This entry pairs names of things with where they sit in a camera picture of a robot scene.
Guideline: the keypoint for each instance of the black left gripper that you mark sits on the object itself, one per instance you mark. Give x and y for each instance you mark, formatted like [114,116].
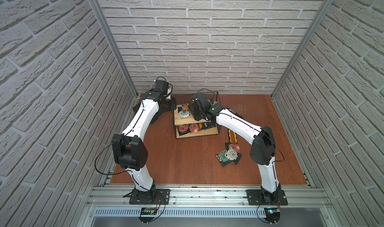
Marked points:
[167,105]

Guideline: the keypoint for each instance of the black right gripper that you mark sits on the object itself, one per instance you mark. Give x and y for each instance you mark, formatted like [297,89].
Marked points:
[192,106]

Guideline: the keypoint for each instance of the green tea bag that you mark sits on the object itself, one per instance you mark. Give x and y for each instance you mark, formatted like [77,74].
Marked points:
[223,160]

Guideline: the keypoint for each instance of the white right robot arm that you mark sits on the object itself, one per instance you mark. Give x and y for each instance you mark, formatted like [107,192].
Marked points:
[263,149]

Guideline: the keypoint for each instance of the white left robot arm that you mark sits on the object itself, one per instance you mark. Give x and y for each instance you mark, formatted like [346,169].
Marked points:
[128,147]

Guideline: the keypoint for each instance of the black tea bag lower shelf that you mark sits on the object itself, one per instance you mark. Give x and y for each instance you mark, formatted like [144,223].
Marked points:
[207,125]

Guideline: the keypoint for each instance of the red tea bag lower shelf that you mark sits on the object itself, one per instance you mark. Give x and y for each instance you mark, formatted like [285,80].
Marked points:
[183,129]

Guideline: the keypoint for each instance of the left controller board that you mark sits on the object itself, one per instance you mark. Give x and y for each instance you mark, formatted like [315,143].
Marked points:
[148,214]

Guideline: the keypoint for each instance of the controller board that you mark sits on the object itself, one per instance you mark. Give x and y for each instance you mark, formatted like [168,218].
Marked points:
[272,215]
[148,214]

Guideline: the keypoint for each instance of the right controller board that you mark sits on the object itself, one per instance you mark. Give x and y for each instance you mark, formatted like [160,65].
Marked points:
[272,215]

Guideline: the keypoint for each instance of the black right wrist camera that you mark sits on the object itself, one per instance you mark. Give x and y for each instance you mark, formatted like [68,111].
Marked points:
[200,99]

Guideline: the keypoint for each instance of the wooden two-tier wire shelf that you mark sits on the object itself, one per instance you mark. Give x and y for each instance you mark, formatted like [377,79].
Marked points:
[186,99]

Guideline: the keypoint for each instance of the yellow handled pliers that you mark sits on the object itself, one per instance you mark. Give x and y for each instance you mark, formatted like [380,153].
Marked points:
[233,137]

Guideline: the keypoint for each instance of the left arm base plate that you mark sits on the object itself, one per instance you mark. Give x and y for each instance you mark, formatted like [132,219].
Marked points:
[158,196]

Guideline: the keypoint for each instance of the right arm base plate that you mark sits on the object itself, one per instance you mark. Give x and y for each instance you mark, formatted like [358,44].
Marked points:
[262,197]

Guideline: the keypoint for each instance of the aluminium mounting rail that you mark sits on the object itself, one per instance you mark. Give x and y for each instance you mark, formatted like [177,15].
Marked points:
[209,196]

